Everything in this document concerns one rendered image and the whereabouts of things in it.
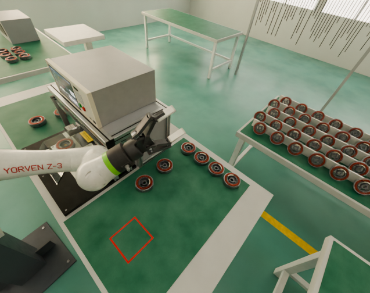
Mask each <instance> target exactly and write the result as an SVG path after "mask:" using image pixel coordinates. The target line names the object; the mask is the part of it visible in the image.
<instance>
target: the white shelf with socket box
mask: <svg viewBox="0 0 370 293"><path fill-rule="evenodd" d="M44 31H45V34H47V35H48V36H50V37H51V38H53V39H54V40H55V41H57V42H58V43H60V44H61V45H63V46H64V47H69V46H73V45H78V44H84V48H85V50H86V51H87V50H90V49H93V46H92V42H93V41H99V40H104V39H105V35H103V34H102V33H100V32H98V31H96V30H94V29H92V28H90V27H88V26H86V25H85V24H77V25H72V26H64V27H56V28H48V29H44Z"/></svg>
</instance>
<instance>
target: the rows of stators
mask: <svg viewBox="0 0 370 293"><path fill-rule="evenodd" d="M191 148H192V149H191ZM195 151H196V146H195V145H194V144H193V143H191V142H185V143H183V144H182V145H181V152H182V153H183V154H185V155H193V154H194V153H195ZM198 158H199V159H198ZM201 158H202V159H201ZM204 158H205V160H204ZM209 160H210V157H209V155H208V154H207V153H206V152H203V151H199V152H197V153H195V155H194V161H195V163H197V164H198V165H201V166H204V165H207V164H208V162H209ZM212 167H214V168H213V169H212ZM218 168H219V169H218ZM208 172H209V173H210V174H211V175H212V176H215V177H220V176H222V175H223V173H224V166H223V165H222V164H221V163H220V162H211V163H210V164H209V166H208ZM228 178H230V179H229V180H228ZM231 180H232V181H231ZM223 183H224V185H225V186H226V187H228V188H230V189H236V188H238V187H239V185H240V178H239V176H238V175H236V174H235V173H227V174H225V175H224V178H223ZM233 183H235V184H233Z"/></svg>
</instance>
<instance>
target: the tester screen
mask: <svg viewBox="0 0 370 293"><path fill-rule="evenodd" d="M49 68H50V70H51V72H52V74H53V76H54V78H55V80H56V82H57V85H58V87H59V88H60V86H61V87H62V88H63V89H64V91H63V92H65V93H66V94H67V95H68V93H69V92H68V91H67V90H66V88H65V86H66V87H67V88H68V89H69V90H70V91H71V92H72V93H74V92H73V90H72V88H71V85H70V83H69V82H68V81H66V80H65V79H64V78H63V77H62V76H61V75H59V74H58V73H57V72H56V71H54V70H53V69H52V68H51V67H50V66H49ZM61 90H62V89H61ZM61 90H60V91H61ZM61 92H62V91H61ZM63 92H62V93H63ZM63 94H64V93H63ZM69 94H70V93H69ZM70 95H71V94H70ZM68 96H69V95H68ZM71 96H72V95H71ZM72 97H73V96H72ZM73 98H74V99H75V100H76V98H75V97H73ZM68 99H69V100H71V99H70V97H68Z"/></svg>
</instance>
